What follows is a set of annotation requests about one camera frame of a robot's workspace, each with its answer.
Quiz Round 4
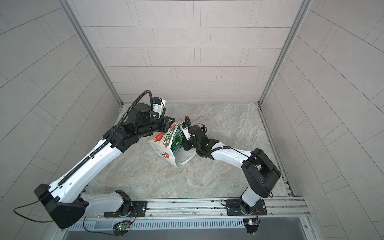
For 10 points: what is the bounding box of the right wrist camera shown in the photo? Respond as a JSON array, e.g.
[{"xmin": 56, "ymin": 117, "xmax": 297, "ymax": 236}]
[{"xmin": 179, "ymin": 122, "xmax": 191, "ymax": 141}]

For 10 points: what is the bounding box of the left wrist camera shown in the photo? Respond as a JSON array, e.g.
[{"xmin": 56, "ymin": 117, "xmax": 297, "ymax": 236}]
[{"xmin": 153, "ymin": 97, "xmax": 166, "ymax": 115}]

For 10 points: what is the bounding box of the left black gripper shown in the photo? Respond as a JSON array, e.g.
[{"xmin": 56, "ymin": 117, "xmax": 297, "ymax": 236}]
[{"xmin": 135, "ymin": 115, "xmax": 177, "ymax": 139}]

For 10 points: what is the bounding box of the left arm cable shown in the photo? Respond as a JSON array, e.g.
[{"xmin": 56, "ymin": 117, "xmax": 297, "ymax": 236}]
[{"xmin": 13, "ymin": 191, "xmax": 58, "ymax": 224}]

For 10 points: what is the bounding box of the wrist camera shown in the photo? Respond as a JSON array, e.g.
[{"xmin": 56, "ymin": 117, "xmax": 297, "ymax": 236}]
[
  {"xmin": 179, "ymin": 122, "xmax": 191, "ymax": 141},
  {"xmin": 153, "ymin": 97, "xmax": 166, "ymax": 115}
]

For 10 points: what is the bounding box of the white ventilation grille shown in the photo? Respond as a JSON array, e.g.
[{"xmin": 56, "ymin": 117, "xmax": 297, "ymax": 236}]
[{"xmin": 69, "ymin": 219, "xmax": 245, "ymax": 232}]

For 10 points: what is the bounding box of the controller board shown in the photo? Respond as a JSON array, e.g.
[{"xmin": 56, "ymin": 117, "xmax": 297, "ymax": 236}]
[
  {"xmin": 113, "ymin": 221, "xmax": 132, "ymax": 231},
  {"xmin": 243, "ymin": 219, "xmax": 260, "ymax": 234}
]

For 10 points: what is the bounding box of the left controller board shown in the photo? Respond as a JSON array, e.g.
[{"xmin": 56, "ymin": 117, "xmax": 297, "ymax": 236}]
[{"xmin": 113, "ymin": 221, "xmax": 132, "ymax": 231}]

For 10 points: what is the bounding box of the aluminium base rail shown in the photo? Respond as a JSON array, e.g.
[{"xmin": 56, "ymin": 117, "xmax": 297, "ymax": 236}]
[{"xmin": 45, "ymin": 193, "xmax": 310, "ymax": 229}]

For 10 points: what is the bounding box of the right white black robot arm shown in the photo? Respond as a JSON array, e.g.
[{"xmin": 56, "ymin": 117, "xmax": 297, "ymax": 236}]
[{"xmin": 181, "ymin": 122, "xmax": 281, "ymax": 215}]

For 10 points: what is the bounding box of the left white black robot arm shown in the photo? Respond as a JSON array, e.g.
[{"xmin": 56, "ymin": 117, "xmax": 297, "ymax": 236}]
[{"xmin": 35, "ymin": 98, "xmax": 175, "ymax": 229}]

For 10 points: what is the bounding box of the right controller board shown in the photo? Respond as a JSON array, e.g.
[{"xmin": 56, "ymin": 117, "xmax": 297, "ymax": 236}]
[{"xmin": 243, "ymin": 219, "xmax": 260, "ymax": 234}]

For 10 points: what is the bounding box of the white floral paper bag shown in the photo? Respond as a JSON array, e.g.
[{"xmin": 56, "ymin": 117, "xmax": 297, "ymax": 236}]
[{"xmin": 149, "ymin": 122, "xmax": 196, "ymax": 168}]

